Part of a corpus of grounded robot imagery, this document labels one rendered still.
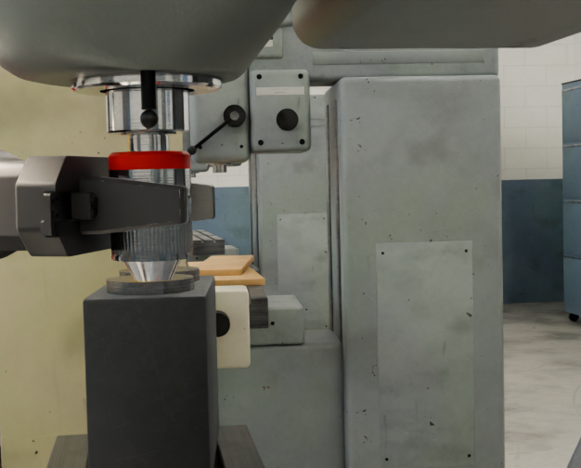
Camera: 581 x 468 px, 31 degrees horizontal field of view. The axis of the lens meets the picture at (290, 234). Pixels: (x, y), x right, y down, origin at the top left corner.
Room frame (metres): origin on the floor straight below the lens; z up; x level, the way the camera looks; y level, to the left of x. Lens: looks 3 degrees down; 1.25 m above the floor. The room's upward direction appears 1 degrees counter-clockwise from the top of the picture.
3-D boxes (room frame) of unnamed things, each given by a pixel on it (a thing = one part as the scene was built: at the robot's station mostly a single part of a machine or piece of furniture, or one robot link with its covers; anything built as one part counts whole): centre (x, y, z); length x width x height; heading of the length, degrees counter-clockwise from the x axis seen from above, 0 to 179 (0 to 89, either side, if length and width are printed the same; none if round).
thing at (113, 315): (1.11, 0.15, 1.05); 0.22 x 0.12 x 0.20; 2
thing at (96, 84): (0.60, 0.08, 1.31); 0.09 x 0.09 x 0.01
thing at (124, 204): (0.57, 0.09, 1.24); 0.06 x 0.02 x 0.03; 78
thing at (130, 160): (0.60, 0.08, 1.26); 0.05 x 0.05 x 0.01
